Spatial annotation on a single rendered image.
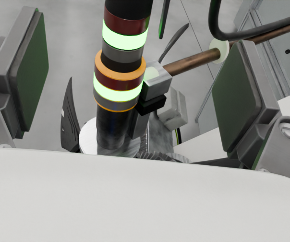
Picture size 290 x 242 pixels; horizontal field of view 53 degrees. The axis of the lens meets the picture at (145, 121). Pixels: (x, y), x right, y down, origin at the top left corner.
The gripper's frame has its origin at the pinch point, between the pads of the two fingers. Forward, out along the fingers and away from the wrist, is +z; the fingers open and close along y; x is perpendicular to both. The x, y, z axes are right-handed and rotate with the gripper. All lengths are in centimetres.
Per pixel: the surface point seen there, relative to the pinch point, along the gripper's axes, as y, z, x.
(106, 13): -1.8, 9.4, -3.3
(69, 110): -11, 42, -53
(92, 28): -24, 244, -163
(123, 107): 0.4, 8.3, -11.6
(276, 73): 70, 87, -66
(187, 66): 6.7, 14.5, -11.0
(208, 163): 16.9, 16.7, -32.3
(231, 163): 19.3, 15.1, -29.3
